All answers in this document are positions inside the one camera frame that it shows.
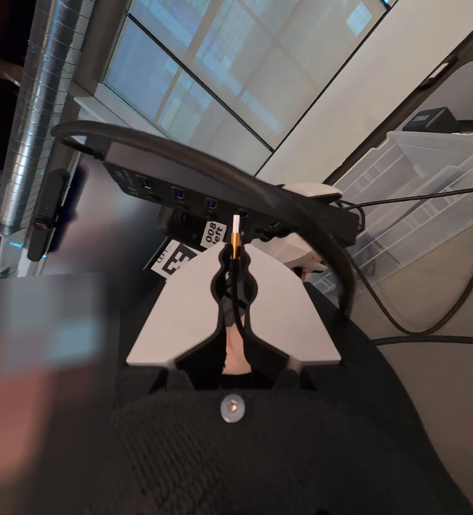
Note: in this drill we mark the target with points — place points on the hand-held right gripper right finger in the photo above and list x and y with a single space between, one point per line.
293 322

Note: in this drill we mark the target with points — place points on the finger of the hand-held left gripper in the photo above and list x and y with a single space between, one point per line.
301 253
313 191

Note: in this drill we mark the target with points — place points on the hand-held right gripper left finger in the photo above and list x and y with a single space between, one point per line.
176 322

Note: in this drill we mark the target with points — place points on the black 7-port USB hub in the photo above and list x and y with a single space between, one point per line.
220 165

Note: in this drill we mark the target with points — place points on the clear plastic bin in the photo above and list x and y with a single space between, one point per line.
429 177

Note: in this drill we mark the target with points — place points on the person's left forearm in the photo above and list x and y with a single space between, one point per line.
238 354

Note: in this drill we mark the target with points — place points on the black framed sign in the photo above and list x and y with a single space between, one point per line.
172 259

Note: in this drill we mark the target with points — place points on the large glass window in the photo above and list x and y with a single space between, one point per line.
244 56

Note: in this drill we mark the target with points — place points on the black video bar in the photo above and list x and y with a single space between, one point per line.
50 209

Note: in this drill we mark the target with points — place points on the small black floor box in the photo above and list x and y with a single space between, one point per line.
444 71

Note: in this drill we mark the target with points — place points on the silver ventilation duct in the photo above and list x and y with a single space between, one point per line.
43 96

